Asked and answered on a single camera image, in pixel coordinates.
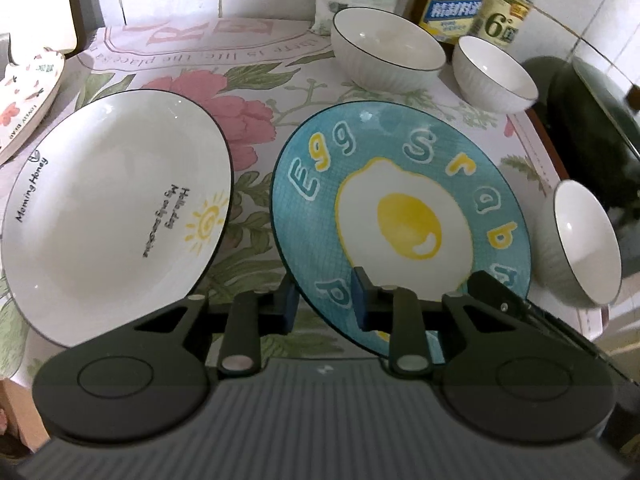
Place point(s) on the white carrot print plate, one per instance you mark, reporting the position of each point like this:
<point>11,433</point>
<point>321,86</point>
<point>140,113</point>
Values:
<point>22,100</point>

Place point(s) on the clear vinegar bottle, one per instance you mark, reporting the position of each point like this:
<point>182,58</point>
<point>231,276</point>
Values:
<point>505,15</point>

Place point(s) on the floral tablecloth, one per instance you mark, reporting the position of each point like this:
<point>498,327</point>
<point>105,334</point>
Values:
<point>250,90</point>

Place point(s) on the glass wok lid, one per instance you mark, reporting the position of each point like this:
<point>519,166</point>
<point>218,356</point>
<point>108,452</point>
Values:
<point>610,105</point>

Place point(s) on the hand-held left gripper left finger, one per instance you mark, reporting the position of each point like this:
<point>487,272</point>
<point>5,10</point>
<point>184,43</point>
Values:
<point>289,305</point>

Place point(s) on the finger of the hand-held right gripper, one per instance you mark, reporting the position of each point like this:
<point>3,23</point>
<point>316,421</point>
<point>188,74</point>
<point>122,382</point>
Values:
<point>492,292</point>

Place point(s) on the yellow label oil bottle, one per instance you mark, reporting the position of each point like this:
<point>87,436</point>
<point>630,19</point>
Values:
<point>455,5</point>

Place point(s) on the dark wok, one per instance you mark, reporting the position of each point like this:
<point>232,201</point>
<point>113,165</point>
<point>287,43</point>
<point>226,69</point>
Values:
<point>565,120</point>

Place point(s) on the white cutting board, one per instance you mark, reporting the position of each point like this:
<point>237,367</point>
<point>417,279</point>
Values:
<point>45,5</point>

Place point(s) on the blue egg print plate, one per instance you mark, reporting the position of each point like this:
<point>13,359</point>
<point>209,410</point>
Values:
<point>400,220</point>

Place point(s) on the white sun print plate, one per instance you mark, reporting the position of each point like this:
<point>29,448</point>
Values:
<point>110,210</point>

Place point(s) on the small white ribbed bowl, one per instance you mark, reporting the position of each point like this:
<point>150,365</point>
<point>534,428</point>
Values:
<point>495,77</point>
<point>582,245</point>

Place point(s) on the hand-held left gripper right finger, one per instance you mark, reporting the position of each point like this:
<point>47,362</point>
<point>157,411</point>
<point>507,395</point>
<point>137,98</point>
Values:
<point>361,300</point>

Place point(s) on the large white ribbed bowl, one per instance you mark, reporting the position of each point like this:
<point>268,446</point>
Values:
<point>387,42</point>

